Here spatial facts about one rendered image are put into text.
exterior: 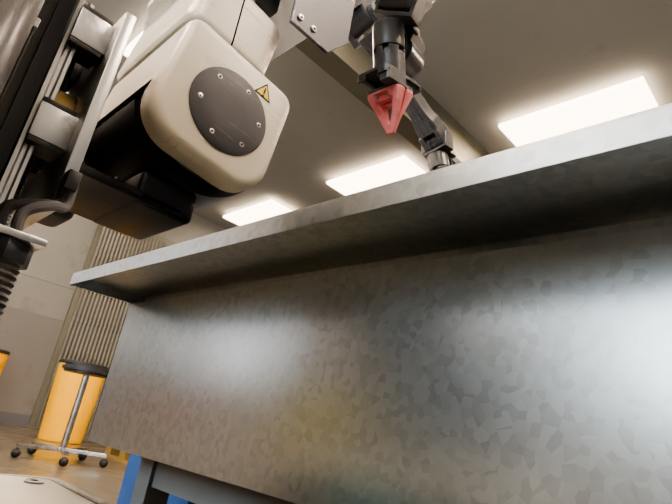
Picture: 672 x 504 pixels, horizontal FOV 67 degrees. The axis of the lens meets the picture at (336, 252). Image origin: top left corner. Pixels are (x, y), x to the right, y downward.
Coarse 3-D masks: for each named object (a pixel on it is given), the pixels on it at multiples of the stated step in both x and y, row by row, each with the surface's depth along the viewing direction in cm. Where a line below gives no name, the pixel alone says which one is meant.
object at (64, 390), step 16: (64, 384) 473; (96, 384) 488; (48, 400) 476; (64, 400) 469; (96, 400) 494; (48, 416) 466; (64, 416) 466; (80, 416) 474; (48, 432) 461; (64, 432) 463; (80, 432) 475
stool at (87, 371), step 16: (64, 368) 338; (80, 368) 332; (96, 368) 338; (80, 384) 343; (80, 400) 340; (16, 448) 310; (32, 448) 316; (48, 448) 322; (64, 448) 325; (80, 448) 347; (64, 464) 304
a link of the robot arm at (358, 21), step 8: (368, 0) 131; (360, 8) 130; (352, 16) 132; (360, 16) 130; (368, 16) 129; (352, 24) 133; (360, 24) 132; (368, 24) 131; (352, 32) 134; (360, 32) 134
